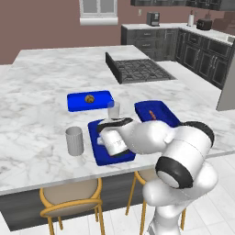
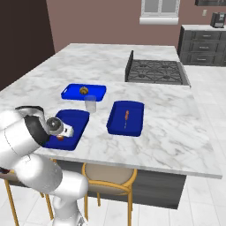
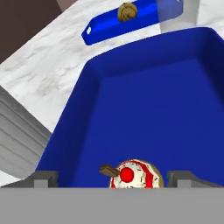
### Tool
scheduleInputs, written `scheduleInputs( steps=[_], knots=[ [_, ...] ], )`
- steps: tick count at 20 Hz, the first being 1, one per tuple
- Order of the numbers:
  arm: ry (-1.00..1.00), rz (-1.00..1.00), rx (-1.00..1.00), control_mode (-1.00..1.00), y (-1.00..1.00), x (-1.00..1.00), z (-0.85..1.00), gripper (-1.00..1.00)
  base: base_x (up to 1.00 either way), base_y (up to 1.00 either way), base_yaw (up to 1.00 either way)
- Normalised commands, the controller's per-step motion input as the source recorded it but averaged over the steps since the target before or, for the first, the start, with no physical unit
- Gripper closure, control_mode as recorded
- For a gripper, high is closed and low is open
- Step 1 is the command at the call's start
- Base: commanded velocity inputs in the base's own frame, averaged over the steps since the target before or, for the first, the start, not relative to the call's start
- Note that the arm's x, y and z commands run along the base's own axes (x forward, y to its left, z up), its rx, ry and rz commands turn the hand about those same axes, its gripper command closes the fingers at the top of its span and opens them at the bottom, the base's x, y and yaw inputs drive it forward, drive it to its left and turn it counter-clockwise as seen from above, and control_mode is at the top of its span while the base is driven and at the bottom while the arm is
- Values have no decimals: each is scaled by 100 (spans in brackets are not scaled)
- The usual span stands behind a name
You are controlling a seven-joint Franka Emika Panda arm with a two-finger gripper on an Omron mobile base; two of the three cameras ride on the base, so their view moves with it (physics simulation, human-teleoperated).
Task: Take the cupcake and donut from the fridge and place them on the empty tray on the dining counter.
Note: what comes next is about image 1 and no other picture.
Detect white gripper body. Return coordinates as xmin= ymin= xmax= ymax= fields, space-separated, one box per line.
xmin=96 ymin=129 xmax=129 ymax=157

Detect empty blue tray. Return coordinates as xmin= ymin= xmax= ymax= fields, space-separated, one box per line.
xmin=87 ymin=118 xmax=137 ymax=167

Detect blue tray with brown pastry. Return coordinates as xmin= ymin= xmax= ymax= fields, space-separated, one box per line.
xmin=66 ymin=90 xmax=115 ymax=113

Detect blue tray with orange food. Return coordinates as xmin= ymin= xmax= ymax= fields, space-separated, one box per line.
xmin=134 ymin=99 xmax=182 ymax=129

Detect grey fridge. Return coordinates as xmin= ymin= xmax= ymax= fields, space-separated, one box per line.
xmin=215 ymin=39 xmax=235 ymax=112

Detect clear drinking glass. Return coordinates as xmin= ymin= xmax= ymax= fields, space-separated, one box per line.
xmin=106 ymin=101 xmax=121 ymax=120

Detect grey ribbed cup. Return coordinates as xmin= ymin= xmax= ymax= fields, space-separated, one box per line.
xmin=64 ymin=126 xmax=85 ymax=157

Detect yellow-framed stool with beige seat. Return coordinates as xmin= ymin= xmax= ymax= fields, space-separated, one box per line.
xmin=125 ymin=168 xmax=187 ymax=235
xmin=39 ymin=177 xmax=106 ymax=235

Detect dark grey island base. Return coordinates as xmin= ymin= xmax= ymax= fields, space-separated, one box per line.
xmin=0 ymin=170 xmax=160 ymax=232

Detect black gas hob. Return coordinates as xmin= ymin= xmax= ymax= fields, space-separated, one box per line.
xmin=105 ymin=51 xmax=178 ymax=85

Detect dark grey base cupboards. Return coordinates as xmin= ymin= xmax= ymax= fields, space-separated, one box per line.
xmin=120 ymin=25 xmax=235 ymax=90

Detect grey coffee machine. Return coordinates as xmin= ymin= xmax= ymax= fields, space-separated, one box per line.
xmin=146 ymin=11 xmax=161 ymax=28

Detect white framed window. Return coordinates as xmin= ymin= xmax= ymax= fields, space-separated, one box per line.
xmin=78 ymin=0 xmax=119 ymax=27

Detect white paper towel roll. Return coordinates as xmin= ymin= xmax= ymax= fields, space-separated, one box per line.
xmin=186 ymin=10 xmax=196 ymax=28

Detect black toaster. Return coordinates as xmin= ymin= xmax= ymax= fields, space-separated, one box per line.
xmin=196 ymin=17 xmax=214 ymax=31

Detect dark grey wall cupboards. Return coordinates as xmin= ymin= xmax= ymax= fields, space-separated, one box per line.
xmin=130 ymin=0 xmax=235 ymax=12

